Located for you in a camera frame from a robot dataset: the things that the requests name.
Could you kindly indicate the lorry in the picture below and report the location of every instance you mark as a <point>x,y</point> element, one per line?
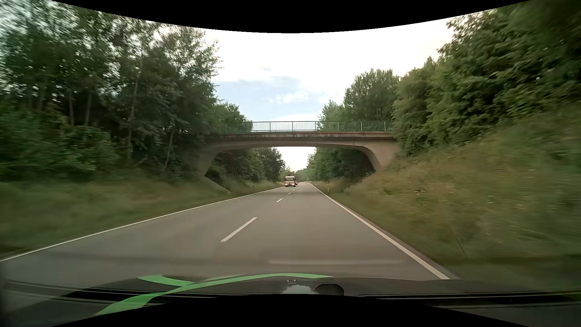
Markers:
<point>290,181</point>

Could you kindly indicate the concrete arch bridge with railing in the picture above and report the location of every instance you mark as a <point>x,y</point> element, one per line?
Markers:
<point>299,138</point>

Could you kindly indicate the grey asphalt road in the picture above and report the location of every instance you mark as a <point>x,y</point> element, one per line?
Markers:
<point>290,236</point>

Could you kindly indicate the road markings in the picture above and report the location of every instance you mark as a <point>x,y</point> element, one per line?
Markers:
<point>239,229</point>

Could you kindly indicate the car's own bonnet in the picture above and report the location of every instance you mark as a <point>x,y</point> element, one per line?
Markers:
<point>408,297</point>

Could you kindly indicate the wood of green trees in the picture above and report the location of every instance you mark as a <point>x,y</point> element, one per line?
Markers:
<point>476,86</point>
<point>104,100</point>

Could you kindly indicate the overgrown grass bank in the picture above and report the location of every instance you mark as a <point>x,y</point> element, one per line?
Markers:
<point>490,200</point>

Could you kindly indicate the grass verge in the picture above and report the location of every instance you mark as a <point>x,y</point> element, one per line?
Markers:
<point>90,206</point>

